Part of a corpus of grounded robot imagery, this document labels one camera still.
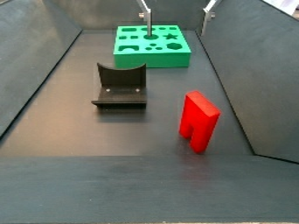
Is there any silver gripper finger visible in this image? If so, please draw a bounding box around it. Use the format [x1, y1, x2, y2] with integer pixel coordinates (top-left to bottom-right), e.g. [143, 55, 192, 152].
[136, 0, 152, 36]
[200, 0, 220, 35]

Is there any red double-square block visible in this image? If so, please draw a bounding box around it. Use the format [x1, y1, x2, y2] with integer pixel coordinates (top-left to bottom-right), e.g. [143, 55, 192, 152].
[179, 91, 220, 153]

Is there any green shape-sorting board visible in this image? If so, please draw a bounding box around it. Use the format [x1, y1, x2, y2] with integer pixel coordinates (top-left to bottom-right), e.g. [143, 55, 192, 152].
[114, 25, 192, 68]

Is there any black curved bracket stand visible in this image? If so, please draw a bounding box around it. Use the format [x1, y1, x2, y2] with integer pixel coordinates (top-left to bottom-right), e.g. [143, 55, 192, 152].
[91, 64, 147, 107]

